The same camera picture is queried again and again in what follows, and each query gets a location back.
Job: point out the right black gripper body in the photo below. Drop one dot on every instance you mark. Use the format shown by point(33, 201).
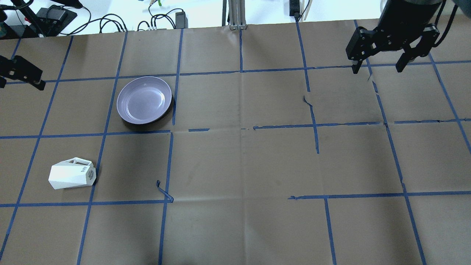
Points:
point(404, 27)

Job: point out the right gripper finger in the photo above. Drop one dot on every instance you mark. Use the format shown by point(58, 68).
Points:
point(403, 61)
point(356, 65)

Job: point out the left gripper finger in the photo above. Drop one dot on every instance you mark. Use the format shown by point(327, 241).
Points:
point(40, 85)

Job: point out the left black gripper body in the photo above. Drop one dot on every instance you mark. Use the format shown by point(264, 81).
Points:
point(20, 70)

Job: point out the white faceted cup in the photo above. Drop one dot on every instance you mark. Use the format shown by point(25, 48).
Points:
point(72, 173)

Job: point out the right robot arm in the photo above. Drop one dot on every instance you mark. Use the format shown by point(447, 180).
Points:
point(407, 25)

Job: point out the lavender plate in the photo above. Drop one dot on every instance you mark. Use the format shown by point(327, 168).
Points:
point(144, 100)

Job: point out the black electronics box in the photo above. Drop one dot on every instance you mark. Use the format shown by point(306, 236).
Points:
point(46, 22)

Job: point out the brown paper table cover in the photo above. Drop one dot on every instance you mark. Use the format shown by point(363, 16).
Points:
point(272, 151)

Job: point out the black power adapter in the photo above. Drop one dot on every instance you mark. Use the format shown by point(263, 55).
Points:
point(181, 20)

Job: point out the aluminium frame post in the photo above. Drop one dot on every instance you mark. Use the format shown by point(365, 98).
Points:
point(234, 14)

